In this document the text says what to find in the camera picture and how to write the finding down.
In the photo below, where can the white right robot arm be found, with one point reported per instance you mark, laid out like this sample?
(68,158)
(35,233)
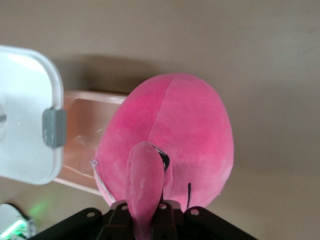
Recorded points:
(10,215)

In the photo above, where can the clear plastic storage container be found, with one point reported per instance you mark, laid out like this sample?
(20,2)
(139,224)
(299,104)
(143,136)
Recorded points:
(85,120)

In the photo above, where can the white box lid grey clips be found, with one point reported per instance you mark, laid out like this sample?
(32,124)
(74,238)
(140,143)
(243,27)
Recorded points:
(25,112)

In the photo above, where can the pink plush toy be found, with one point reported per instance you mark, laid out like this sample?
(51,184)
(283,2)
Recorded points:
(187,125)

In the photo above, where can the brown table mat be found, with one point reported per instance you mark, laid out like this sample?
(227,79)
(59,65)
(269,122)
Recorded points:
(225,37)

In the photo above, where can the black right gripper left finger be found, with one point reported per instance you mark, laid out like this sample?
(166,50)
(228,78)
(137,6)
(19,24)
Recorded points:
(87,225)

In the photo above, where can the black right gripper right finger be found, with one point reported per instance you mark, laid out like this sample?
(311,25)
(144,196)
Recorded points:
(200,225)

